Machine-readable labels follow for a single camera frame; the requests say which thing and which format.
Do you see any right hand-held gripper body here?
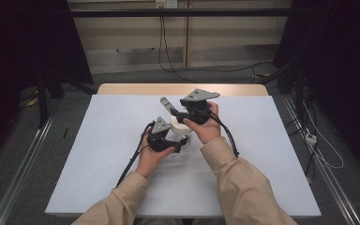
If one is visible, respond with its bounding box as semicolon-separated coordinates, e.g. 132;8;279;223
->
179;88;221;126

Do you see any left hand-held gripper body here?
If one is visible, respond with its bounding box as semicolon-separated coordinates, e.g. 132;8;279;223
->
146;116;183;154

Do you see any clear cup with white lid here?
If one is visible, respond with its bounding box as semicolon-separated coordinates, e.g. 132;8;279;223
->
171;115;198;148

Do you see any person's right hand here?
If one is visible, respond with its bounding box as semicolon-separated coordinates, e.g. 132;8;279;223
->
183;101;222;145

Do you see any person's left hand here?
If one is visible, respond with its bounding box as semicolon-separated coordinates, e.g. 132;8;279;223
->
135;132;176;179

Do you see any white table mat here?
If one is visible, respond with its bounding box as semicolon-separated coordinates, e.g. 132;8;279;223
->
44;94;323;218

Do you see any black metal stand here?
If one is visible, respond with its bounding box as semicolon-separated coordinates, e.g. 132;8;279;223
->
257;58;308;105
37;70;98;129

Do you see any white power strip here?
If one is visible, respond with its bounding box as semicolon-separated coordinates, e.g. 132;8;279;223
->
305;132;318;147

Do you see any black curtain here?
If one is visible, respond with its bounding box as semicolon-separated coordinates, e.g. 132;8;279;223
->
0;0;94;158
273;0;360;179

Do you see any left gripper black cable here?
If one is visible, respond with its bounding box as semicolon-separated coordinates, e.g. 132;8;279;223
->
115;121;156;188

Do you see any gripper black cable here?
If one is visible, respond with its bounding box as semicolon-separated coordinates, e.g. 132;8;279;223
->
115;121;156;188
209;111;241;158

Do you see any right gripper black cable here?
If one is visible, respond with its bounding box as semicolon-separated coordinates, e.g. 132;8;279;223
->
209;111;241;158

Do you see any black wall cable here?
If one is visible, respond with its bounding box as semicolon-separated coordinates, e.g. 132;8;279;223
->
161;7;278;75
157;7;201;84

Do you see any black horizontal frame bar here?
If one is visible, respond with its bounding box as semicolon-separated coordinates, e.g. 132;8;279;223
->
69;7;295;18

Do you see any white wall socket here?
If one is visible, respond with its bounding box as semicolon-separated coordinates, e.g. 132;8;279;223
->
155;0;178;9

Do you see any white floor cable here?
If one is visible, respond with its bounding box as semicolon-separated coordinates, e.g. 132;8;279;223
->
302;102;345;170

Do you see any metal floor rail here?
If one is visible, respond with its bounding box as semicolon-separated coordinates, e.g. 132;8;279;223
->
0;114;58;225
281;94;360;225

